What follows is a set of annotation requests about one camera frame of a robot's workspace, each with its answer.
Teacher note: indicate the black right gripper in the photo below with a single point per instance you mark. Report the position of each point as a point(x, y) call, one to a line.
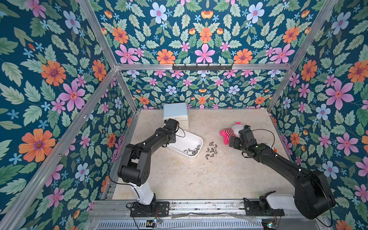
point(235, 143)

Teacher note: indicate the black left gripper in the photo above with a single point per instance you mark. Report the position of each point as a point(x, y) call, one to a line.
point(174, 137)

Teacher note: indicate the white storage tray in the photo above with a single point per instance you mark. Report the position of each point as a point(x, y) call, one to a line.
point(185, 140)

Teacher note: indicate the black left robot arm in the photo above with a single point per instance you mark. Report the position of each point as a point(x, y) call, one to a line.
point(135, 162)

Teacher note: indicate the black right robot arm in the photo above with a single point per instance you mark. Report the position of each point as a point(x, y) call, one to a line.
point(312, 196)

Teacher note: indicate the pale blue drawer box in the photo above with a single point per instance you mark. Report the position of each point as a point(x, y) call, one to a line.
point(178, 112)

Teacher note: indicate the pile of wing nuts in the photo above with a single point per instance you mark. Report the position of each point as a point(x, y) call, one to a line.
point(192, 152)

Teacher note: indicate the pink white striped plush toy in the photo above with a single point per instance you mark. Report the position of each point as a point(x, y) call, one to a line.
point(233, 131)

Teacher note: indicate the black hook rail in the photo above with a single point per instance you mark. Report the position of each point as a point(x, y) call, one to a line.
point(202, 67)

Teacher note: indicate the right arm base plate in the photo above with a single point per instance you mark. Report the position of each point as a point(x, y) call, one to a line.
point(260, 207)

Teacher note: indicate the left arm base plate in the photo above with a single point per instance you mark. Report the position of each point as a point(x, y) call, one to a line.
point(155, 209)

